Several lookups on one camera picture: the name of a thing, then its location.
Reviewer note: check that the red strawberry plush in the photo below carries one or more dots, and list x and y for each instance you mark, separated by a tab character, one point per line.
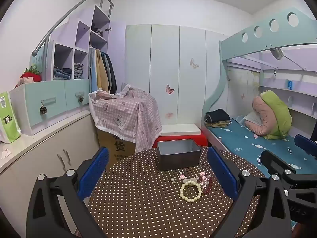
31	76

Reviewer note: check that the white paper scrap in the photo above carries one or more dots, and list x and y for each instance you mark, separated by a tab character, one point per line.
5	153

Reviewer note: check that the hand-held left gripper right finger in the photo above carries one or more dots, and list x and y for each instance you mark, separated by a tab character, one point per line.
223	176

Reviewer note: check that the green paper bag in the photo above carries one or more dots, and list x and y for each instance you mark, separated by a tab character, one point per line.
8	119

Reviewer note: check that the pinecone drawer pendant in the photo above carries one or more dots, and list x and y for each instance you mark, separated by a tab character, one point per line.
81	99
43	110

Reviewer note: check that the folded dark clothes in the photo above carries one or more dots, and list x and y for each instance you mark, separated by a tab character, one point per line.
218	116

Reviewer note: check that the teal drawer unit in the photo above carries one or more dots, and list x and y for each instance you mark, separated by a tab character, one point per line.
54	94

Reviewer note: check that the grey bunk lamp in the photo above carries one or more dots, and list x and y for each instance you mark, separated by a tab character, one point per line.
276	53

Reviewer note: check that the cream low cabinet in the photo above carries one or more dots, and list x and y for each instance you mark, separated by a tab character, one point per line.
37	158

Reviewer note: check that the small blue box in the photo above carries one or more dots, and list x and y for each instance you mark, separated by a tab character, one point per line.
289	84

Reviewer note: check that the pale butterfly sticker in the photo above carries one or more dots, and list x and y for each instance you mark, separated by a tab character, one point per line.
194	64

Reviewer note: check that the small pearl earring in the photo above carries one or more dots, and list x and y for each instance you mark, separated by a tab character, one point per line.
173	180

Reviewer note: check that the folded jeans pile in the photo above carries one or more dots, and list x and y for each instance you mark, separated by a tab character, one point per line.
62	73
78	70

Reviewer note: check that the grey metal handrail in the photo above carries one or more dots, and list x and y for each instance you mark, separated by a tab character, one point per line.
62	21

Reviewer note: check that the teal bunk bed frame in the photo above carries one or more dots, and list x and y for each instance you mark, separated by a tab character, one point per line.
230	42

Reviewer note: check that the red stool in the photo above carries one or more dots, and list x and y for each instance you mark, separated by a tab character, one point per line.
178	138

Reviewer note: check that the brown polka dot tablecloth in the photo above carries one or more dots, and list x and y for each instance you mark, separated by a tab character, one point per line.
138	203

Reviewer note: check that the dark pink butterfly sticker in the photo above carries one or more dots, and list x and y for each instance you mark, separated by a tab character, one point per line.
170	89

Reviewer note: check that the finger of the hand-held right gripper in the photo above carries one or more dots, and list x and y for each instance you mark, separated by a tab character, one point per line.
305	145
275	162

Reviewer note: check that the dark grey storage box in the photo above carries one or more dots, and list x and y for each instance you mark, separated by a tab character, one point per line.
178	157

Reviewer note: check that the white wardrobe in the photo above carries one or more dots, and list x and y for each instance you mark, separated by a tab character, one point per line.
163	62

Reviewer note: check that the white board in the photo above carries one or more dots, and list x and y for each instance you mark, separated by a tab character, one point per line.
179	129

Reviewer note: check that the pale hair clip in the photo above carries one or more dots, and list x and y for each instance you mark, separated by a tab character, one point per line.
188	178

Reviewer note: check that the white pillow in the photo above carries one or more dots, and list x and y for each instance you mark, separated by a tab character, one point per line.
252	119

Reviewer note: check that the cardboard box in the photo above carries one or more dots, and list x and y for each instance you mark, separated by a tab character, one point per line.
116	148

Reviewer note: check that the pink flower hair clip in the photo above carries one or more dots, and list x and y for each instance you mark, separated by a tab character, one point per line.
201	177

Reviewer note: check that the blue patterned bed sheet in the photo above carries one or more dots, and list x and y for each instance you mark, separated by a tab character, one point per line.
237	138

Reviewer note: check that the row of hanging clothes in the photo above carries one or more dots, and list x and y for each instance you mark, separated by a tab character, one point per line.
100	72

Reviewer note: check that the clothes on shelf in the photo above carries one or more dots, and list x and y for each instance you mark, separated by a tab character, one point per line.
97	32

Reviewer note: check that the lilac stair shelf cabinet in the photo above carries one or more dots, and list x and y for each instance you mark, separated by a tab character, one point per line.
81	34

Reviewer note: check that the pink checked cloth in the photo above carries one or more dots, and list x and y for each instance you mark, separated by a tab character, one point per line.
128	114

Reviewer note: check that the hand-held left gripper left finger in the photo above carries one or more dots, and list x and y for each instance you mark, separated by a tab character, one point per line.
95	173

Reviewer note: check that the pink and green pillow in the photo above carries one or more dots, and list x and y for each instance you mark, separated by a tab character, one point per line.
278	111

